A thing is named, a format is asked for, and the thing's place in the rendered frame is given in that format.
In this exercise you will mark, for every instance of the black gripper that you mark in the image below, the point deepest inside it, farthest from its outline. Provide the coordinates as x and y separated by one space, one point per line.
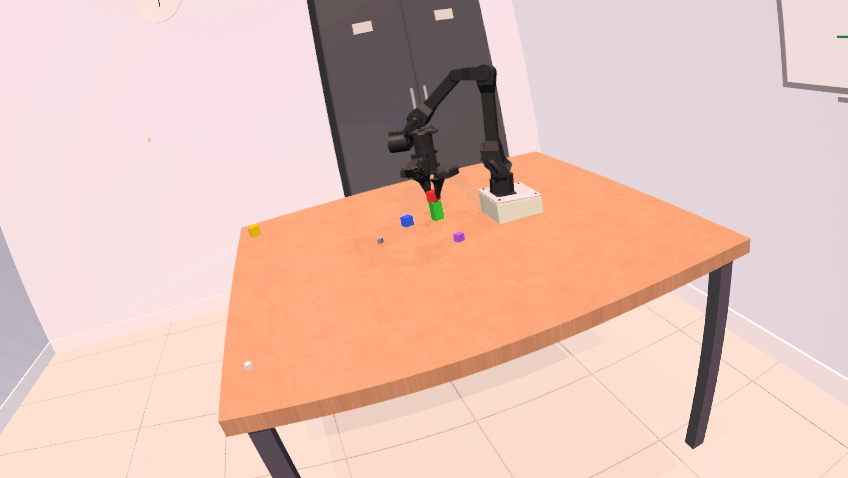
440 174

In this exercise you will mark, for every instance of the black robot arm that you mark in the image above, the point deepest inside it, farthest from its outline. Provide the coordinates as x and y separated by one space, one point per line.
492 153

